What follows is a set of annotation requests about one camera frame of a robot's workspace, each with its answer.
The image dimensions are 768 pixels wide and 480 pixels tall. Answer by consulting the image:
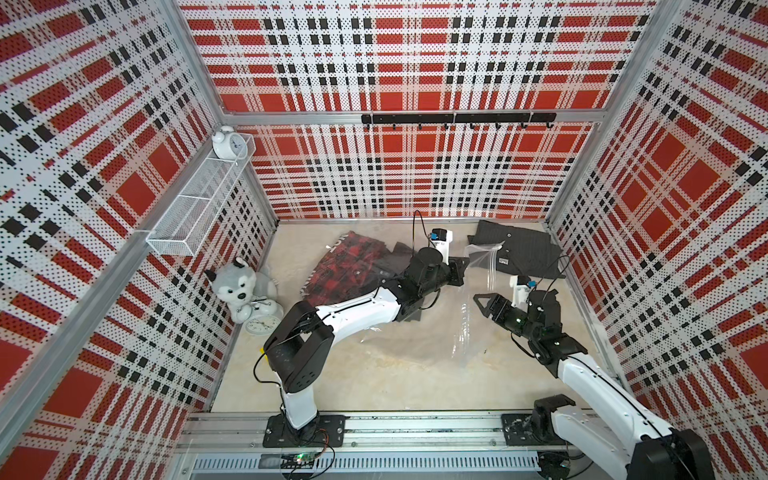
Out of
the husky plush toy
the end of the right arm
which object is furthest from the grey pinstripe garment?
the husky plush toy

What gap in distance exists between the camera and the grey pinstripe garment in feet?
3.50

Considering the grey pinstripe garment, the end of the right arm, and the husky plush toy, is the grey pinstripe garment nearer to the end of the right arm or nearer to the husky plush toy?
the end of the right arm
